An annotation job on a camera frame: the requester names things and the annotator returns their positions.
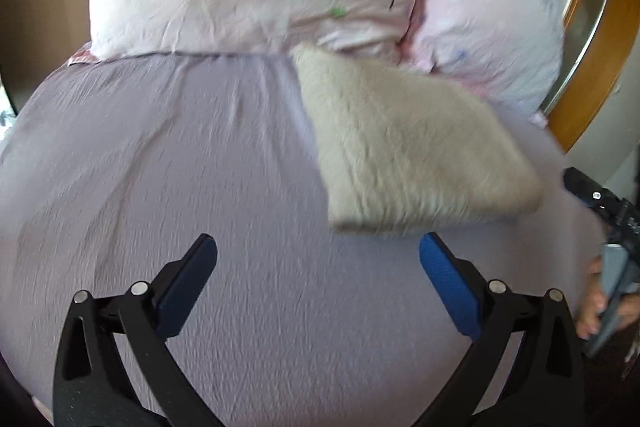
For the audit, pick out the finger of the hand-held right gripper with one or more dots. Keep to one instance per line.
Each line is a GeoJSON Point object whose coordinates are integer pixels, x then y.
{"type": "Point", "coordinates": [590, 193]}

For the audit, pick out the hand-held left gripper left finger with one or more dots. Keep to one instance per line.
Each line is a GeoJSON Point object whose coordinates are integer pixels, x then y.
{"type": "Point", "coordinates": [182, 287]}

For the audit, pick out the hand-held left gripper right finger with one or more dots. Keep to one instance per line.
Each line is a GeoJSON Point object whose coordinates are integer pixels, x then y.
{"type": "Point", "coordinates": [452, 284]}

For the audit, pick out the cream fuzzy cloth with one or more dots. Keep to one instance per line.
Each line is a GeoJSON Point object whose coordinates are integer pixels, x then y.
{"type": "Point", "coordinates": [410, 147]}

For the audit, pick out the person's right hand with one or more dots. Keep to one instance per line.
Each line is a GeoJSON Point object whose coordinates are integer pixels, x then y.
{"type": "Point", "coordinates": [591, 302]}

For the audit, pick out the lavender bed sheet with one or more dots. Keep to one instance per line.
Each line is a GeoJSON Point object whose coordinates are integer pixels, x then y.
{"type": "Point", "coordinates": [200, 207]}

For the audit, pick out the pink floral pillow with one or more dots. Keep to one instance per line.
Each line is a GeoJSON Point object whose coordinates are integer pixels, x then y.
{"type": "Point", "coordinates": [480, 22]}

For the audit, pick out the wooden bed frame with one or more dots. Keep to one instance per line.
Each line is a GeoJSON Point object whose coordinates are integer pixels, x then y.
{"type": "Point", "coordinates": [590, 57]}

